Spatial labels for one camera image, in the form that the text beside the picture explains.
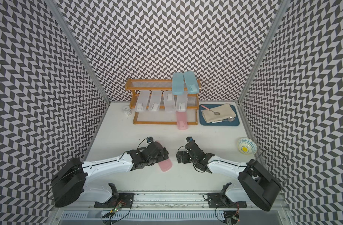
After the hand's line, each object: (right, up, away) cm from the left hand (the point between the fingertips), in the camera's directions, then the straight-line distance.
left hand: (162, 156), depth 84 cm
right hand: (+13, -1, +3) cm, 13 cm away
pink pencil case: (+13, +21, +17) cm, 30 cm away
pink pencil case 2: (+2, -5, +1) cm, 6 cm away
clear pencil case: (+12, +32, +10) cm, 35 cm away
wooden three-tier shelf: (-4, +22, +24) cm, 33 cm away
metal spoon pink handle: (+39, +27, +26) cm, 54 cm away
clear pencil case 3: (-7, +35, +13) cm, 38 cm away
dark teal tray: (+28, +19, +22) cm, 40 cm away
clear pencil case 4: (-15, +32, +10) cm, 37 cm away
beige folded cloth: (+48, +27, +27) cm, 61 cm away
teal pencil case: (+18, +45, +5) cm, 49 cm away
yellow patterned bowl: (+55, +4, +7) cm, 56 cm away
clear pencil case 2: (+3, +35, +15) cm, 38 cm away
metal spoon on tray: (+48, +22, +18) cm, 56 cm away
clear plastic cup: (-30, +28, +23) cm, 47 cm away
